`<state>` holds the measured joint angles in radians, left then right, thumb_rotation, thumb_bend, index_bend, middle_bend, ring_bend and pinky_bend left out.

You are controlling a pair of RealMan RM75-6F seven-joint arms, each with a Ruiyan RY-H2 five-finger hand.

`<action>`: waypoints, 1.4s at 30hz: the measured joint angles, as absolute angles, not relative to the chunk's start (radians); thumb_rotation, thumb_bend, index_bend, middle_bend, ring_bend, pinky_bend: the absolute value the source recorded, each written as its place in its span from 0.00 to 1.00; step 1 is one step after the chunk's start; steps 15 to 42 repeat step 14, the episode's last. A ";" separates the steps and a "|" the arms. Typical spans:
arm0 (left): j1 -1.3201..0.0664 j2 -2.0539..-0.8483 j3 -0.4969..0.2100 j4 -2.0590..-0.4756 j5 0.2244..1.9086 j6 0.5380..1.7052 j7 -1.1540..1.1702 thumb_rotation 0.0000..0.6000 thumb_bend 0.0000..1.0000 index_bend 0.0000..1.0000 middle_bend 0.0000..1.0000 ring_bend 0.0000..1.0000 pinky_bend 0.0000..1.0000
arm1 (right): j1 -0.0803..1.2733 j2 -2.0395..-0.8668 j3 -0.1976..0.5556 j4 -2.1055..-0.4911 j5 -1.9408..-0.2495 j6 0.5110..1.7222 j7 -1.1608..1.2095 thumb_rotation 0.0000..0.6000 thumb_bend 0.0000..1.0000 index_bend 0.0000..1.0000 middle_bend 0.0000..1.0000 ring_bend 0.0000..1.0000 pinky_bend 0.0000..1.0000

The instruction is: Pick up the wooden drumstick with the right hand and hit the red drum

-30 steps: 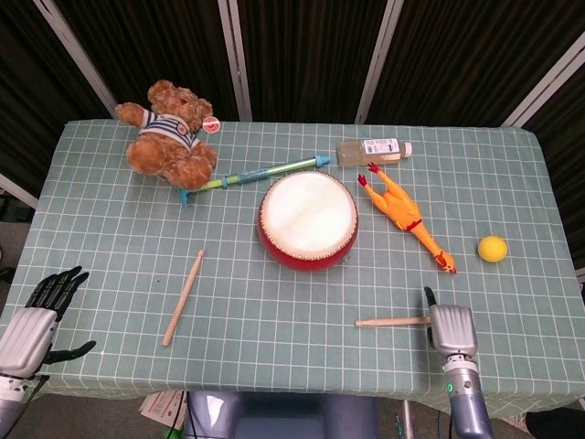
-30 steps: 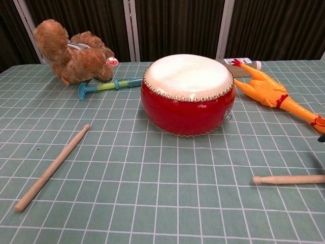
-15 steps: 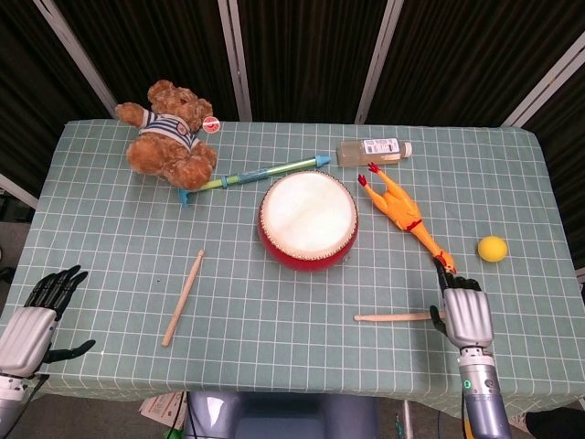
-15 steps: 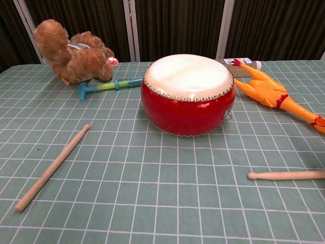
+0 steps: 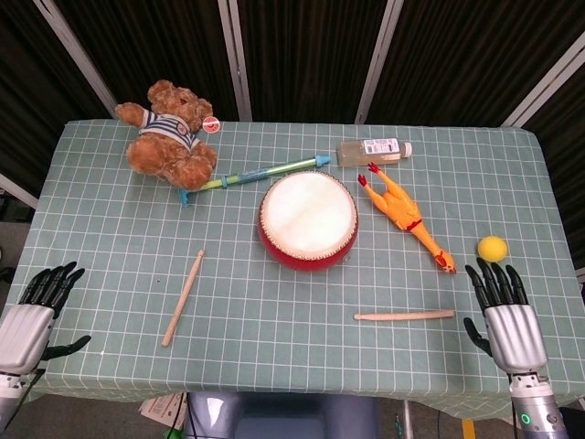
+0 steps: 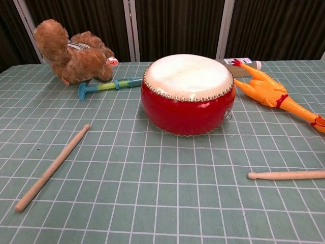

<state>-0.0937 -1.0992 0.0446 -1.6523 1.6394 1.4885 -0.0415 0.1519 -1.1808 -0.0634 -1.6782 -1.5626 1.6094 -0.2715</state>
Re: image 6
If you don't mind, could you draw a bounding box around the wooden drumstick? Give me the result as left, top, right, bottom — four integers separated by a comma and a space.
14, 124, 91, 212
247, 169, 325, 181

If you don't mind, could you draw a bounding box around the red drum with white skin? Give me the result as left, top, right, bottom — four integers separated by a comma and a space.
140, 53, 236, 137

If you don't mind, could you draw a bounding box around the green checked tablecloth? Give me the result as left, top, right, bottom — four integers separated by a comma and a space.
0, 60, 325, 244

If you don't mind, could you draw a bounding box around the brown teddy bear striped shirt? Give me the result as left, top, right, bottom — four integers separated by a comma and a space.
33, 19, 119, 86

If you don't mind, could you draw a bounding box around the yellow rubber chicken toy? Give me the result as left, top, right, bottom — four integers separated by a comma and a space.
232, 58, 325, 137

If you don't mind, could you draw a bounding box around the clear plastic bottle white label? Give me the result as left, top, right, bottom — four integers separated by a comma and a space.
215, 57, 262, 78

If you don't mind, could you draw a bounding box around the white partition frame post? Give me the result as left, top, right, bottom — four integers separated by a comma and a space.
123, 0, 141, 63
14, 0, 49, 64
215, 0, 236, 61

